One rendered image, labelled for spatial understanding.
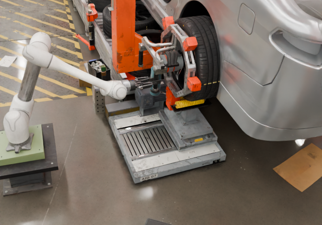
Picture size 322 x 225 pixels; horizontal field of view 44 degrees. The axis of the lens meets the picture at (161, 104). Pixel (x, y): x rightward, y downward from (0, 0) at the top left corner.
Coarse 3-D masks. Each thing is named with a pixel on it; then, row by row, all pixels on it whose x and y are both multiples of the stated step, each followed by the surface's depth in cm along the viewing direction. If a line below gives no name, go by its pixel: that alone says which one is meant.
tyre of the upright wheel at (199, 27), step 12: (180, 24) 305; (192, 24) 292; (204, 24) 294; (192, 36) 289; (204, 36) 287; (216, 36) 290; (204, 48) 285; (216, 48) 288; (204, 60) 285; (216, 60) 288; (204, 72) 286; (216, 72) 290; (204, 84) 292; (216, 84) 298; (192, 96) 309; (204, 96) 305; (216, 96) 317
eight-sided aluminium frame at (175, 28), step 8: (176, 24) 303; (168, 32) 309; (176, 32) 294; (168, 40) 326; (160, 48) 332; (184, 56) 288; (192, 56) 287; (192, 64) 286; (168, 72) 337; (192, 72) 290; (168, 80) 332; (184, 80) 296; (176, 88) 326; (184, 88) 298; (176, 96) 317
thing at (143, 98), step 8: (136, 88) 363; (136, 96) 363; (144, 96) 352; (152, 96) 356; (160, 96) 362; (144, 104) 358; (152, 104) 362; (160, 104) 384; (144, 112) 380; (152, 112) 381
